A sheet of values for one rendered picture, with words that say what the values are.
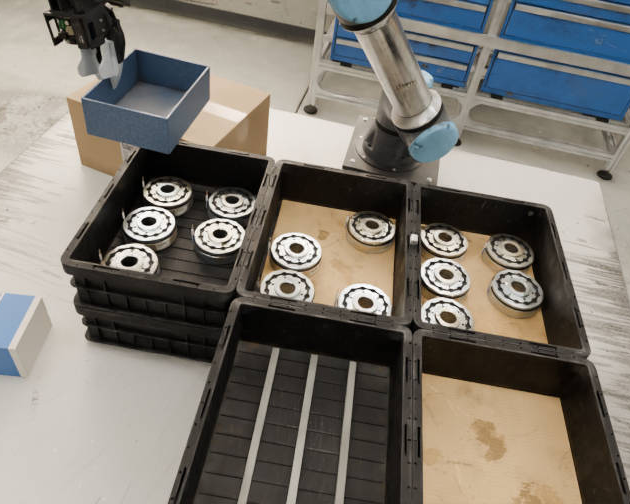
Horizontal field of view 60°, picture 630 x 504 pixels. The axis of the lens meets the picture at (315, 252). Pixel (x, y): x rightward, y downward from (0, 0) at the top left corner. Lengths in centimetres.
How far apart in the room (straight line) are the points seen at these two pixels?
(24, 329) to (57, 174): 58
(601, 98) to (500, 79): 50
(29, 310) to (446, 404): 76
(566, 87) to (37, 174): 244
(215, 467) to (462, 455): 38
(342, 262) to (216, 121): 48
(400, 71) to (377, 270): 40
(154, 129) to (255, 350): 41
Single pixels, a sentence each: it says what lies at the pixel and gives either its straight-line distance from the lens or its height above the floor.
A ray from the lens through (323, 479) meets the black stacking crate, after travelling 88.
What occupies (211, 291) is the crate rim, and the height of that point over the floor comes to 93.
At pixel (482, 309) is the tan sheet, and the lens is 114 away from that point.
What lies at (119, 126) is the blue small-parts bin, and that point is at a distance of 100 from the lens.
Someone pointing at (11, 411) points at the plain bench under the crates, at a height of 70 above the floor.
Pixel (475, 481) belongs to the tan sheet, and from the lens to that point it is 93.
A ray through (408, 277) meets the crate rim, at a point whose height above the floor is 93.
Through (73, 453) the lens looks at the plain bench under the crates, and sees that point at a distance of 106.
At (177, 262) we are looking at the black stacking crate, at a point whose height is 83.
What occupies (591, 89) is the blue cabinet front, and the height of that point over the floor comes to 45.
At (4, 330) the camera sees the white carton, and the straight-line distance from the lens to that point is 112.
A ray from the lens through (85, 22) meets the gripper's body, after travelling 97.
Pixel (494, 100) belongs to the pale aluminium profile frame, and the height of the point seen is 30.
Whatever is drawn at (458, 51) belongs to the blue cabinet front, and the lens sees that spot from 299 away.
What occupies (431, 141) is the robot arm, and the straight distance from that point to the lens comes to 127.
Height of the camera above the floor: 163
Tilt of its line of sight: 45 degrees down
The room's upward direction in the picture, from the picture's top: 9 degrees clockwise
